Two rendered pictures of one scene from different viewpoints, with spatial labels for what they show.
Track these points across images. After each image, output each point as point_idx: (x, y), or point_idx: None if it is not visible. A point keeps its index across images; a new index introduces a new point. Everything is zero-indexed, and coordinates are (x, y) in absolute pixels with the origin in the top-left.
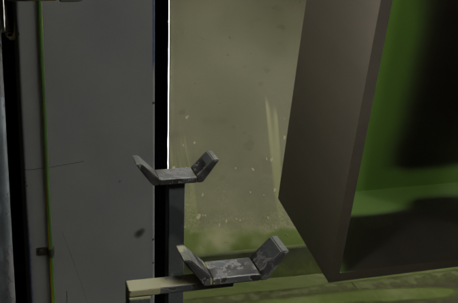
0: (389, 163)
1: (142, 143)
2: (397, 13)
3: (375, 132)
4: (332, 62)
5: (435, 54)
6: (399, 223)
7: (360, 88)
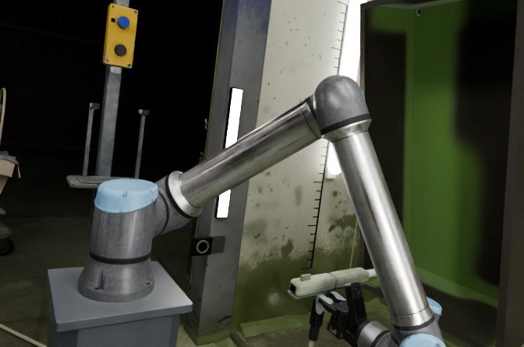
0: (472, 271)
1: (219, 143)
2: (462, 169)
3: (459, 245)
4: (384, 174)
5: (492, 202)
6: (442, 298)
7: None
